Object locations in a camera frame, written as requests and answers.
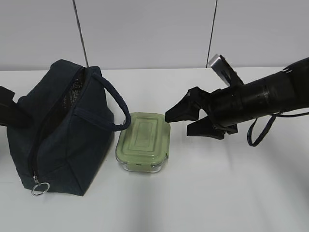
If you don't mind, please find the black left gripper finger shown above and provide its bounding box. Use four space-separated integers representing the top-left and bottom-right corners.
0 86 33 128

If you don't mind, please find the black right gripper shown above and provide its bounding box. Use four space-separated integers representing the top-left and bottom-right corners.
165 85 244 140

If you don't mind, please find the dark blue insulated lunch bag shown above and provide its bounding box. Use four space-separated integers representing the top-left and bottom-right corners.
7 59 131 196

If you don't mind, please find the green lid glass food container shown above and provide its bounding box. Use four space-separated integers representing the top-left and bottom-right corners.
115 112 170 173

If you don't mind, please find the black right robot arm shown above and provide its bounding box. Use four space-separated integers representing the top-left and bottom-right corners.
165 55 309 146

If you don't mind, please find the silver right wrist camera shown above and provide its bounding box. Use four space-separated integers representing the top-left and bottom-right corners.
208 54 244 87

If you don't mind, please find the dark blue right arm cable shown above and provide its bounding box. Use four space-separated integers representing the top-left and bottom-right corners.
247 111 309 147

